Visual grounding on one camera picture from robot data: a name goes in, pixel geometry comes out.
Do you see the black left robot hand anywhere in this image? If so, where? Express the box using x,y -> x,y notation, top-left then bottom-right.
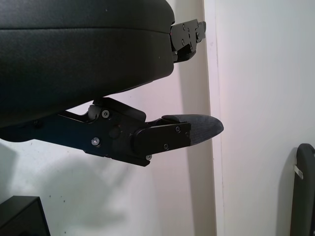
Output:
0,0 -> 224,168

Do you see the dark grey chair back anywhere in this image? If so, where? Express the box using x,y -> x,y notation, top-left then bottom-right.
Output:
294,143 -> 315,236

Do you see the black camera box base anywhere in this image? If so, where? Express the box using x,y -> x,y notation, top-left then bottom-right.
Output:
0,196 -> 52,236

